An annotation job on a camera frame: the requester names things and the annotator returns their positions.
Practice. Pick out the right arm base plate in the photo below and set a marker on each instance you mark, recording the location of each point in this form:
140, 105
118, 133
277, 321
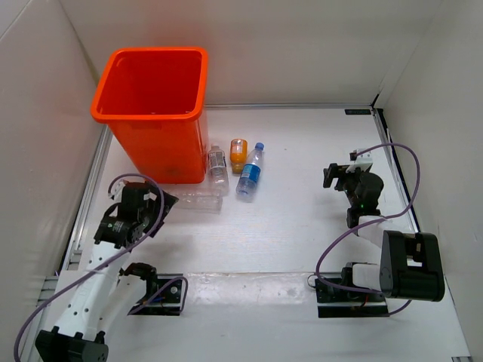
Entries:
335, 303

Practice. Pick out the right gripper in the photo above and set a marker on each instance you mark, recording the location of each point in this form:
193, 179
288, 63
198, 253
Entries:
334, 169

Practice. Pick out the orange plastic bin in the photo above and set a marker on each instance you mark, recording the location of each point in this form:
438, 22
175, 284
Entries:
153, 100

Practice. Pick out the black logo sticker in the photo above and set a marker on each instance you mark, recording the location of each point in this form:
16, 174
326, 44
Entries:
358, 111

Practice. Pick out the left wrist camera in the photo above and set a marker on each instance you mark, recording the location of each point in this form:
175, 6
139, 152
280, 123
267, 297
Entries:
115, 193

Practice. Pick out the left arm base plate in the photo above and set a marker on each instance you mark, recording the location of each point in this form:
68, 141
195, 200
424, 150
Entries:
166, 296

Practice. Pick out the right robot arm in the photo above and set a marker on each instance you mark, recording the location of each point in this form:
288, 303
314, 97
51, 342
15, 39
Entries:
410, 263

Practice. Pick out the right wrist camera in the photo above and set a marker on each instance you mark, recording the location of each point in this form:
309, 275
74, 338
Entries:
360, 160

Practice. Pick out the orange juice bottle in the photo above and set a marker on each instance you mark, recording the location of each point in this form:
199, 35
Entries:
238, 154

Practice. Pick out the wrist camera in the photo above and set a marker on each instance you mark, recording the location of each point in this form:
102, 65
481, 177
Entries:
115, 193
360, 160

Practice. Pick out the clear bottle white cap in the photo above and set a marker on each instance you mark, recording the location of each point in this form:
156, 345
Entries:
200, 201

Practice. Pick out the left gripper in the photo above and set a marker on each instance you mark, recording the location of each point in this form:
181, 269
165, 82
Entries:
156, 204

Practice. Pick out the clear bottle white label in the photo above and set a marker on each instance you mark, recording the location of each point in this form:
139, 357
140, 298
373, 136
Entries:
217, 170

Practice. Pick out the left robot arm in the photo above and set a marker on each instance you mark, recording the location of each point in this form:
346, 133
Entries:
111, 288

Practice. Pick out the blue label water bottle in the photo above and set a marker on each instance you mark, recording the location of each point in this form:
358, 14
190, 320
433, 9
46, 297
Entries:
250, 173

